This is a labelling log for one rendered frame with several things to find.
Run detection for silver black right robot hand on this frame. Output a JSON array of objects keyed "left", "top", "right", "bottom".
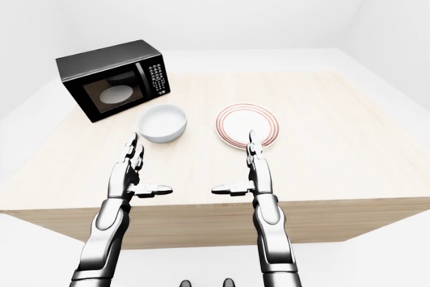
[{"left": 211, "top": 129, "right": 275, "bottom": 197}]

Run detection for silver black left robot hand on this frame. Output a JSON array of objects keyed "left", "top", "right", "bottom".
[{"left": 106, "top": 132, "right": 174, "bottom": 202}]

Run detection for white plate with red rings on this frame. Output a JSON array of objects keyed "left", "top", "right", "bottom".
[{"left": 214, "top": 103, "right": 280, "bottom": 150}]

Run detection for white bowl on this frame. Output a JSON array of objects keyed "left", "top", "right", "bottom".
[{"left": 138, "top": 104, "right": 187, "bottom": 143}]

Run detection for black microwave oven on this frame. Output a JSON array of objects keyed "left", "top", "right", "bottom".
[{"left": 55, "top": 40, "right": 171, "bottom": 123}]

